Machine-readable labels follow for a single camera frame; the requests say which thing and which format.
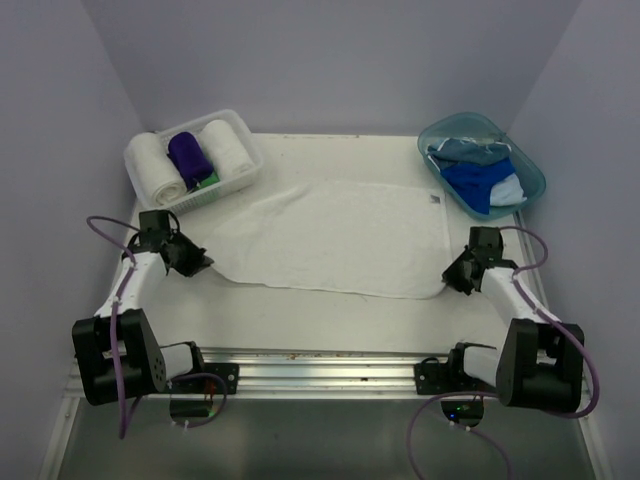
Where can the green rolled towel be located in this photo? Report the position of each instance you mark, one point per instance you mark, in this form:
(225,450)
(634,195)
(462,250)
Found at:
(212,179)

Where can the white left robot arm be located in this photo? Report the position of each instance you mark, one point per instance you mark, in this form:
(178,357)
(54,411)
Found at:
(117,353)

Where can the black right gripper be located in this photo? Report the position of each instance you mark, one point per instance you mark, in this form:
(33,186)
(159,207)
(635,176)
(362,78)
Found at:
(451,278)

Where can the purple towel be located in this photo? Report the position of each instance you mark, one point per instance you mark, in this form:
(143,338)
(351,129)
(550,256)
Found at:
(189,159)

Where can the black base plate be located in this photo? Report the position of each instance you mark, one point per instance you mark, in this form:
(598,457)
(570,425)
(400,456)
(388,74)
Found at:
(433,377)
(215,378)

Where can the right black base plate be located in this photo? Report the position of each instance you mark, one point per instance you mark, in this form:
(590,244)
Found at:
(433,377)

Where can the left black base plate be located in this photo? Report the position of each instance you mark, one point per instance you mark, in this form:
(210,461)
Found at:
(215,378)

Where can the teal plastic bin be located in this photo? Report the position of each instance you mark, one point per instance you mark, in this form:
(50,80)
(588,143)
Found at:
(482,130)

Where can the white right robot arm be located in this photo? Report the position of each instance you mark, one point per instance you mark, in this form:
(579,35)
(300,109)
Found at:
(540,364)

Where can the denim blue cloth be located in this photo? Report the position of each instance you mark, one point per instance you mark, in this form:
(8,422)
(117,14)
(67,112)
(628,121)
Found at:
(452,151)

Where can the aluminium rail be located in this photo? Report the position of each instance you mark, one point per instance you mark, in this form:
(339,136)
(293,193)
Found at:
(323,375)

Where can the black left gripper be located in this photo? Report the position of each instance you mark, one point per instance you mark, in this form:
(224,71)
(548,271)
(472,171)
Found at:
(196,261)

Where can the light blue towel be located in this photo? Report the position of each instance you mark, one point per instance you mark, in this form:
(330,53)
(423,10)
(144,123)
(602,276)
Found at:
(507,194)

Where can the white plastic basket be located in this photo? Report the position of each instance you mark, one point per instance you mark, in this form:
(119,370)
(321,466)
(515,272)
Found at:
(199,197)

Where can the large white rolled towel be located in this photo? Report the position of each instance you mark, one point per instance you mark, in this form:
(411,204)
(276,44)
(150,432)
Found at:
(155,179)

